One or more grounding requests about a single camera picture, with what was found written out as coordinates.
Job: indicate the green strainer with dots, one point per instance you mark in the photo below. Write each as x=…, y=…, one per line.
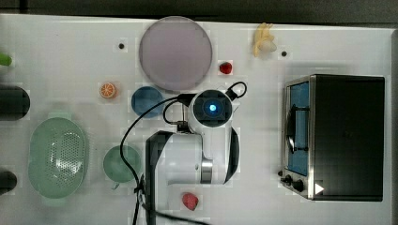
x=57, y=158

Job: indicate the pink toy strawberry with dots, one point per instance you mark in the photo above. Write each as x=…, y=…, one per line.
x=190, y=201

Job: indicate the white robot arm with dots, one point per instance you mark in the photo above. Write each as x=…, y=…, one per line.
x=205, y=152

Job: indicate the toy peeled banana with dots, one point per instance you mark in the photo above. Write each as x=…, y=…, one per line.
x=263, y=39

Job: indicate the toy orange slice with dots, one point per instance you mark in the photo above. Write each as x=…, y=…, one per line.
x=108, y=90

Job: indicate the red toy strawberry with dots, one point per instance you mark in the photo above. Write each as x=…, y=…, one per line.
x=225, y=68

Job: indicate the green cup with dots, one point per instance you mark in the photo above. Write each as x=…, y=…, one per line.
x=117, y=170

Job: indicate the dark grey cup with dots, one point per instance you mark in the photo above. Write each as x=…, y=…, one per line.
x=8, y=181

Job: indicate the green toy lime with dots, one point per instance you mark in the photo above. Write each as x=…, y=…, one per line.
x=5, y=60

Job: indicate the silver toaster oven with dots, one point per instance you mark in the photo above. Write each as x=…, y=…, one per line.
x=334, y=137

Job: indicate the blue bowl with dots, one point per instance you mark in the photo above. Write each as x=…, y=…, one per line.
x=144, y=98

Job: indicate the grey round plate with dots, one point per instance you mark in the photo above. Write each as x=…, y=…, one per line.
x=175, y=53

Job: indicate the black pan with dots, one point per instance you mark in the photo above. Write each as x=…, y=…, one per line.
x=14, y=103

